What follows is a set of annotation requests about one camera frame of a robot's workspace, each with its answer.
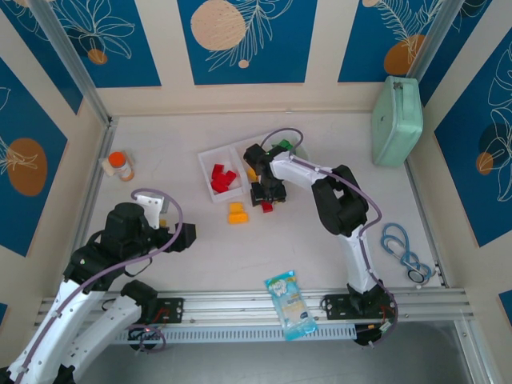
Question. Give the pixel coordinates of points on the white three-compartment plastic container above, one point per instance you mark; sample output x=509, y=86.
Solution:
x=206, y=166

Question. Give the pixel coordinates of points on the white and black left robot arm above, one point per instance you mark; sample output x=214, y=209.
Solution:
x=52, y=320

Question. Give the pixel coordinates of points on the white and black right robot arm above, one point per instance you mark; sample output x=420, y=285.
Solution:
x=360, y=256

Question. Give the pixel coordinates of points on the green lego brick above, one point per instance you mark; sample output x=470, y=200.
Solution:
x=284, y=143

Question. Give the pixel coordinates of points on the orange-capped bottle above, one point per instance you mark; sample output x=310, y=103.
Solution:
x=122, y=168

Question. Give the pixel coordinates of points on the small cream block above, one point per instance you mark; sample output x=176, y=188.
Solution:
x=106, y=168

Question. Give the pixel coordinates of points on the blue wet wipes packet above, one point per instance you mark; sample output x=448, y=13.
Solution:
x=292, y=308

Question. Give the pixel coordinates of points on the mint green zip case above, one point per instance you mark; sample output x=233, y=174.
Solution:
x=396, y=120

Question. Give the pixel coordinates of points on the blue stethoscope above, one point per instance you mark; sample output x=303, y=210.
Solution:
x=409, y=258

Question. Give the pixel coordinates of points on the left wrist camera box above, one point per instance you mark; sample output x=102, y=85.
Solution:
x=124, y=220

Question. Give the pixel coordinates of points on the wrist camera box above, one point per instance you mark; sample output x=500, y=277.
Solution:
x=124, y=220
x=256, y=158

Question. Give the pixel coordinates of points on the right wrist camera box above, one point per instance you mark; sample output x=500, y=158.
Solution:
x=256, y=158

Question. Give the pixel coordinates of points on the aluminium side rail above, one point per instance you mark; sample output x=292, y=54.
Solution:
x=422, y=216
x=100, y=168

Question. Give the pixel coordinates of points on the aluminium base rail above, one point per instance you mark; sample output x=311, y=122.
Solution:
x=240, y=306

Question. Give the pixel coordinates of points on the aluminium corner post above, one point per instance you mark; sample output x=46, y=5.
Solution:
x=434, y=36
x=68, y=60

